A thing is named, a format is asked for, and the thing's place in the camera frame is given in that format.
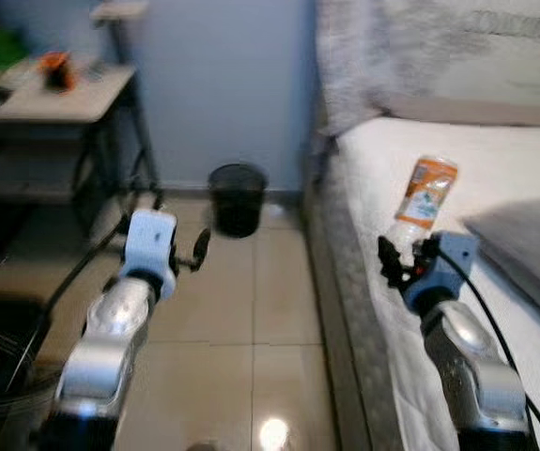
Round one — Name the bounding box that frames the cream patterned cushion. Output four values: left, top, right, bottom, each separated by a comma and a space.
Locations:
429, 0, 540, 104

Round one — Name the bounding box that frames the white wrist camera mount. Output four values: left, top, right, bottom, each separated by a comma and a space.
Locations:
119, 209, 178, 283
403, 232, 480, 316

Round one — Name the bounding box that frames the white bed mattress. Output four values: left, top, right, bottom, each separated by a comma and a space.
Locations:
331, 117, 540, 451

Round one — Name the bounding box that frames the grey fabric bed frame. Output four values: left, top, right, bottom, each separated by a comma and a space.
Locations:
302, 141, 393, 451

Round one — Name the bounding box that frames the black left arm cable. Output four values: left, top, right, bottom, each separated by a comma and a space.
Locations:
7, 224, 122, 381

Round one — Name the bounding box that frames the beige top metal desk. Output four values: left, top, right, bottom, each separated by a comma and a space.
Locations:
0, 61, 158, 245

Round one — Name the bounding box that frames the grey pillow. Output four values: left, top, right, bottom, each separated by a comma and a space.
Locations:
462, 197, 540, 330

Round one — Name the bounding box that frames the grey fuzzy blanket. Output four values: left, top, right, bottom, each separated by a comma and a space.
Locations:
313, 0, 496, 137

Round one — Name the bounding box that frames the small orange desk item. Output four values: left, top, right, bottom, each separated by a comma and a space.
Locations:
39, 52, 73, 92

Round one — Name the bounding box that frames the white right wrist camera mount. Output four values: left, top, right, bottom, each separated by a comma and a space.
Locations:
403, 232, 480, 316

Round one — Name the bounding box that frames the black waste bin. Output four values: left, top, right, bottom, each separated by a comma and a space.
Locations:
208, 163, 269, 239

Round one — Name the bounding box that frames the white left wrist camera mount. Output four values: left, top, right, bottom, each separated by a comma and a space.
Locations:
119, 209, 178, 283

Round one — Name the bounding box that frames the orange label plastic bottle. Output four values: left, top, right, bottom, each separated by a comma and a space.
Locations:
387, 155, 459, 247

